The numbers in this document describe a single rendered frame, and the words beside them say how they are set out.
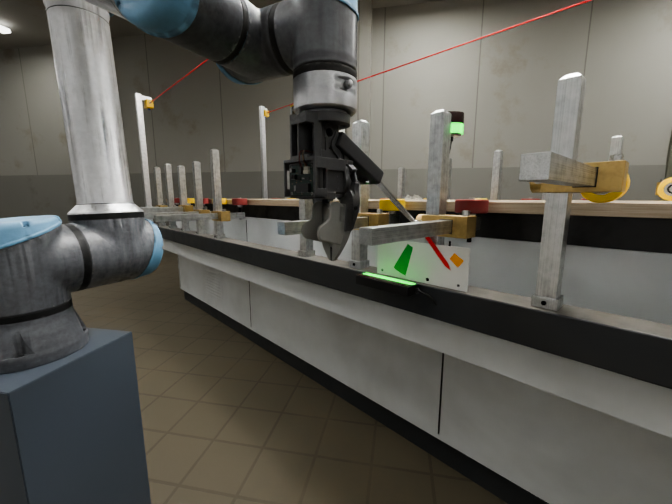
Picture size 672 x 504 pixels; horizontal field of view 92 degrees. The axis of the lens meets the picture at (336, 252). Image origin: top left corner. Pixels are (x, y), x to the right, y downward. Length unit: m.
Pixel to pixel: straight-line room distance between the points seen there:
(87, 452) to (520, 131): 4.90
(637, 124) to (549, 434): 4.75
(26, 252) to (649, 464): 1.34
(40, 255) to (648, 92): 5.63
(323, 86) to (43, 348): 0.69
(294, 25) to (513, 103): 4.61
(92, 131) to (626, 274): 1.20
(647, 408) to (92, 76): 1.24
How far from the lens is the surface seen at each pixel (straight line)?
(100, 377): 0.88
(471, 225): 0.79
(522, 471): 1.21
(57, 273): 0.84
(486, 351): 0.84
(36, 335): 0.84
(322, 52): 0.48
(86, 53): 0.96
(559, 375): 0.81
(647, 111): 5.58
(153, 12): 0.47
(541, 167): 0.43
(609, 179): 0.70
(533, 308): 0.74
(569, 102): 0.74
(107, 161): 0.91
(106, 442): 0.95
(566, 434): 1.10
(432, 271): 0.82
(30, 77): 7.95
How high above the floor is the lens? 0.91
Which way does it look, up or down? 10 degrees down
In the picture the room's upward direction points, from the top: straight up
